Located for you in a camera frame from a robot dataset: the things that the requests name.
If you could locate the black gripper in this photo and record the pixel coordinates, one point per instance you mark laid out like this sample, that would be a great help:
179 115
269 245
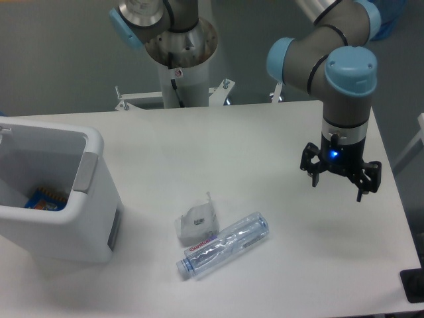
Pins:
343 160

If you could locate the clear plastic water bottle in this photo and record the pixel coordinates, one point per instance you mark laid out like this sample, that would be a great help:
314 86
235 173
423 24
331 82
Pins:
209 254

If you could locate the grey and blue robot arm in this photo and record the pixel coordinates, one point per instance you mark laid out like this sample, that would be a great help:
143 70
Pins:
332 64

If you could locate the white trash can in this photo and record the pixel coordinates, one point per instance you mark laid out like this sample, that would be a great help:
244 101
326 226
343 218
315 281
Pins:
68 161

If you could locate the black device at table edge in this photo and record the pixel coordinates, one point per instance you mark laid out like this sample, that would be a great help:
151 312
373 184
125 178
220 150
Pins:
412 280

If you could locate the crumpled white paper wrapper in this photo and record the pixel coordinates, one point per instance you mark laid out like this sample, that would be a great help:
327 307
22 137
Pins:
198 224

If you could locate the blue plastic bag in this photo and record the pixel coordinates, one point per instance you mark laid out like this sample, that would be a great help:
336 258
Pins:
390 12

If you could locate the blue snack wrapper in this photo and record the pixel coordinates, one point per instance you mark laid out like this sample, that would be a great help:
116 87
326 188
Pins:
43 199

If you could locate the white frame at right edge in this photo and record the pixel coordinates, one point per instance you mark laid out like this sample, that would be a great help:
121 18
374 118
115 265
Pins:
411 150

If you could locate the white pedestal base frame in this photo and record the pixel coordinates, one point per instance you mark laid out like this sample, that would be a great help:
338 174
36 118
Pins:
217 96

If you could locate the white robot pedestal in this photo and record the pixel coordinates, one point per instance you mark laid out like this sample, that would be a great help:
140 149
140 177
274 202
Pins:
182 61

